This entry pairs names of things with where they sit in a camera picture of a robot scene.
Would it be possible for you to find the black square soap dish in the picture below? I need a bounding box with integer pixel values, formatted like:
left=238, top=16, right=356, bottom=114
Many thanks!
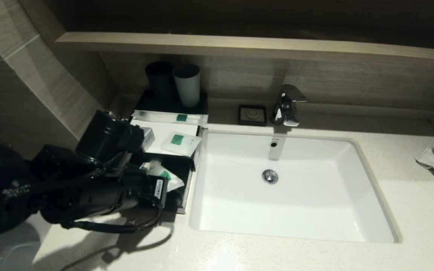
left=238, top=104, right=267, bottom=126

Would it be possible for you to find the wooden wall shelf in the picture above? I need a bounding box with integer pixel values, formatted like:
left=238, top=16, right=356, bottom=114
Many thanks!
left=55, top=32, right=434, bottom=62

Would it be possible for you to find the white cup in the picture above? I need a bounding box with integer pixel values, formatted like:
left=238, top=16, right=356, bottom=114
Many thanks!
left=173, top=63, right=201, bottom=108

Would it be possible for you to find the white ceramic sink basin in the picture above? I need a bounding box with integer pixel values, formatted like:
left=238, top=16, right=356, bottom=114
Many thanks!
left=189, top=130, right=403, bottom=244

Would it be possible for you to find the black amenity tray with packets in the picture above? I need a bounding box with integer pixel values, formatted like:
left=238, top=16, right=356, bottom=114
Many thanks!
left=128, top=113, right=204, bottom=172

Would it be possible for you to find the small packet green label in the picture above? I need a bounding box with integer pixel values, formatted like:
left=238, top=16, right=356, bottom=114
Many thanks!
left=160, top=130, right=202, bottom=157
left=158, top=166, right=185, bottom=193

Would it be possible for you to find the chrome sink faucet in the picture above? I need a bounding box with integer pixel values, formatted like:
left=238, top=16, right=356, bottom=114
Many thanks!
left=269, top=84, right=308, bottom=127

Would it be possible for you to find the chrome sink drain plug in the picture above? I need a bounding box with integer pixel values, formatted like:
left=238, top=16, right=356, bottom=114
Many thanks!
left=262, top=169, right=279, bottom=184

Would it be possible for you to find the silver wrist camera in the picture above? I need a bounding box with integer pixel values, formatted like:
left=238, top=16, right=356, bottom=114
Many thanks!
left=141, top=127, right=156, bottom=152

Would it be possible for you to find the white bathtub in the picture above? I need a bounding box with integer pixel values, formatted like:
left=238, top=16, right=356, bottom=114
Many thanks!
left=0, top=215, right=52, bottom=271

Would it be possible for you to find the dark metal cup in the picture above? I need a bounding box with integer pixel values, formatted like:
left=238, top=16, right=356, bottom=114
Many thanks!
left=145, top=61, right=175, bottom=101

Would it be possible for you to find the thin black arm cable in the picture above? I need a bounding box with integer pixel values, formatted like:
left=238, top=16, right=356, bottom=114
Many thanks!
left=61, top=194, right=164, bottom=234

